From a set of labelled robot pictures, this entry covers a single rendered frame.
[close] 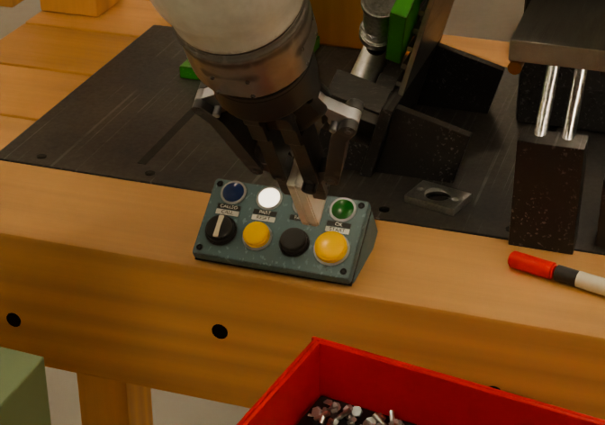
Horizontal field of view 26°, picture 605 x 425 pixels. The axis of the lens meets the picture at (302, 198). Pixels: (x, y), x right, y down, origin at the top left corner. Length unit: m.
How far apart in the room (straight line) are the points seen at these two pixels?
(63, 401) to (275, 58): 1.78
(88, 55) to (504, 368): 0.79
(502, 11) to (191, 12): 3.74
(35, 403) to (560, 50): 0.50
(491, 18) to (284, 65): 3.59
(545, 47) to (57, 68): 0.79
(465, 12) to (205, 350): 3.31
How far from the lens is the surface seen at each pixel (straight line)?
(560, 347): 1.13
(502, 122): 1.48
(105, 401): 2.19
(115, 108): 1.51
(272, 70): 0.84
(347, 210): 1.17
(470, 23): 4.36
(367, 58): 1.37
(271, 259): 1.17
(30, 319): 1.31
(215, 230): 1.18
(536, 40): 1.07
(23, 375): 1.02
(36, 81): 1.66
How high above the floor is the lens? 1.51
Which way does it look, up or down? 28 degrees down
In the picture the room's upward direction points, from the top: straight up
